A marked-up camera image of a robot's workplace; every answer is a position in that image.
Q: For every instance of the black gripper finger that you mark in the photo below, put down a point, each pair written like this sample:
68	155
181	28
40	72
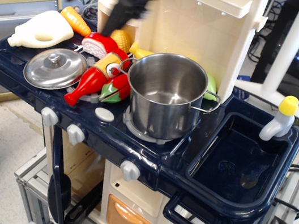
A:
121	12

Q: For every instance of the stainless steel pot lid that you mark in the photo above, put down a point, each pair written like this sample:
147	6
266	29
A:
55	69

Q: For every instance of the yellow toy corn cob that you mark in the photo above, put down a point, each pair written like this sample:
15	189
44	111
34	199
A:
122	39

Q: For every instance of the yellow toy squash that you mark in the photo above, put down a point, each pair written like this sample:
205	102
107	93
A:
138	52

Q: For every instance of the red toy ham slice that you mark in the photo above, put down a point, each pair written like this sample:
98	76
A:
99	46

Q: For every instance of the orange toy carrot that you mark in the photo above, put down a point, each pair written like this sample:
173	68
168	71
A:
76	21

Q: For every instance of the red toy ketchup bottle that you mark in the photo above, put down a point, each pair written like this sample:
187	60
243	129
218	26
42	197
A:
97	75

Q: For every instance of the cream toy kitchen cabinet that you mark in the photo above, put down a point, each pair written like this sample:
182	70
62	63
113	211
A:
215	34

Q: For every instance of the white toy milk jug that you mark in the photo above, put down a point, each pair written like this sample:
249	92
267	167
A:
42	31

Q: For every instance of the red green toy pepper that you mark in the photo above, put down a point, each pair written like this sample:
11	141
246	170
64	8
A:
115	90

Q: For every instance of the green toy vegetable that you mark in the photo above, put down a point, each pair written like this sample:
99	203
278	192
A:
211	89

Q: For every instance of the grey oval button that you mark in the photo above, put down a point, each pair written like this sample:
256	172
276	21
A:
104	114

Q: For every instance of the grey left stove knob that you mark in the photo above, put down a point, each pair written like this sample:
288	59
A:
49	117

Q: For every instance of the grey stove knob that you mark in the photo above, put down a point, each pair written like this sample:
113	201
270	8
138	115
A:
129	170
49	117
76	135

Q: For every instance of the grey middle stove knob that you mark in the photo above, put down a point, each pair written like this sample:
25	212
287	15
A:
76	135

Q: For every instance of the white stand pole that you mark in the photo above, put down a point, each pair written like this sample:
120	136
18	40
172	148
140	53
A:
267	91

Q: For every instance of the grey right stove knob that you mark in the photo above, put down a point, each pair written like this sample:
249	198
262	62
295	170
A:
129	170

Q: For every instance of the grey yellow toy faucet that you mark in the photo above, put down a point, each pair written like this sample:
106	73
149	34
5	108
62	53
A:
283	120

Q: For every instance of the navy toy kitchen counter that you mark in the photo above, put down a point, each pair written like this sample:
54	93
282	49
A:
219	173

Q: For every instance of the navy toy oven door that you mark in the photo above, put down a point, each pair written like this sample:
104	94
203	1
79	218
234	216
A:
59	190

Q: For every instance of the orange toy drawer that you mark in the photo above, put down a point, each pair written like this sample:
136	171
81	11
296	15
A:
119	213

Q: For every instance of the aluminium frame stand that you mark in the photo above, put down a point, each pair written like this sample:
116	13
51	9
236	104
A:
86	168

